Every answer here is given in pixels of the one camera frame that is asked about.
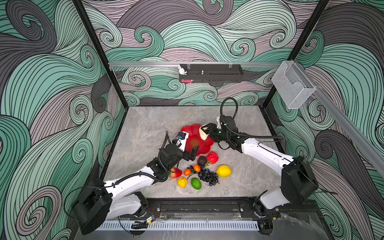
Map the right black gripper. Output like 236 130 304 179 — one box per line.
201 122 232 143

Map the dark maroon fake fruit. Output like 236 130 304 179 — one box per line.
197 156 208 168

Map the red flower-shaped fruit bowl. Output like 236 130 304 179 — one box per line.
181 124 215 156

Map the red fake apple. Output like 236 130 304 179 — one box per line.
206 152 219 165

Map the cream fake pear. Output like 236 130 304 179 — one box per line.
199 124 211 141

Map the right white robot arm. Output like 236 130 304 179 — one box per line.
199 123 319 212

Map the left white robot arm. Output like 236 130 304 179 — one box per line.
71 144 199 235

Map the small orange fake tangerine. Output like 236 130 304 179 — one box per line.
184 169 192 176

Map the red fake mango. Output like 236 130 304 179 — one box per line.
170 168 183 179

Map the small yellow fake lemon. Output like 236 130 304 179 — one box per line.
178 177 188 188

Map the green fake lime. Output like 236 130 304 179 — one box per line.
191 178 202 190

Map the dark fake grape bunch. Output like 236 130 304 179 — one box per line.
198 168 219 186

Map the large yellow fake lemon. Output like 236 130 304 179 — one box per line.
216 165 232 178

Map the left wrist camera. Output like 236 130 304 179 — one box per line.
176 132 189 152

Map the left black cable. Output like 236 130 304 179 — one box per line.
113 131 172 187

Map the right black cable loop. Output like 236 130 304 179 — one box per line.
219 97 284 141

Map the black wall shelf tray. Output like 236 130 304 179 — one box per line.
179 64 244 84

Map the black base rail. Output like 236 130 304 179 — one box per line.
147 197 319 220

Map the aluminium wall rail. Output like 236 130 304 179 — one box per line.
108 61 283 70

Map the clear plastic wall bin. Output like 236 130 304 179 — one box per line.
272 61 316 110

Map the white slotted cable duct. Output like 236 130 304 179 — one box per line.
97 220 259 232

